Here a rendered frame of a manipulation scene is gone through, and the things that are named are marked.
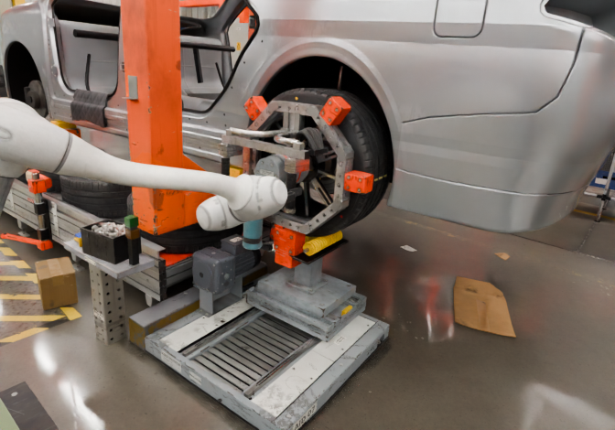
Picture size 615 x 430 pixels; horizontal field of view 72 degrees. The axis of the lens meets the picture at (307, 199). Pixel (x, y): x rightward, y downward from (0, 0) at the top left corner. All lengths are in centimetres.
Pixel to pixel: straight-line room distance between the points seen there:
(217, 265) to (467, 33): 136
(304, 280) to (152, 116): 102
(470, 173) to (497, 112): 22
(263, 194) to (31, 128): 53
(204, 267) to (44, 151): 111
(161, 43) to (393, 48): 89
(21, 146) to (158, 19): 94
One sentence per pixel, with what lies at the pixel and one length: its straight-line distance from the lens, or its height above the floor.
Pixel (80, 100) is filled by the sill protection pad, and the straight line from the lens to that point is 348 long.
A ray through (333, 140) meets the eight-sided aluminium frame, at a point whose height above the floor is 100.
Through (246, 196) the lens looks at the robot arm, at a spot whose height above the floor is 93.
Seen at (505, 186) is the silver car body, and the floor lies 92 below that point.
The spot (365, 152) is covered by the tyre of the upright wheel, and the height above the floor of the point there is 96.
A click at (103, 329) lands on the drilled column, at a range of 218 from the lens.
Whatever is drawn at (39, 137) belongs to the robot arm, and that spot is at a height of 109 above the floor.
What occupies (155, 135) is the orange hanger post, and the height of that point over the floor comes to 96.
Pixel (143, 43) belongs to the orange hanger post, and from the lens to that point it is 182.
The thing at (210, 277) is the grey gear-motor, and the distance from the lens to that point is 198.
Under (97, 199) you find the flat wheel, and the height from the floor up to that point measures 40.
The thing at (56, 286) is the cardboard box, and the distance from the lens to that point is 252.
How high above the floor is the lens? 126
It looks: 17 degrees down
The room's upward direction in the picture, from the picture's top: 4 degrees clockwise
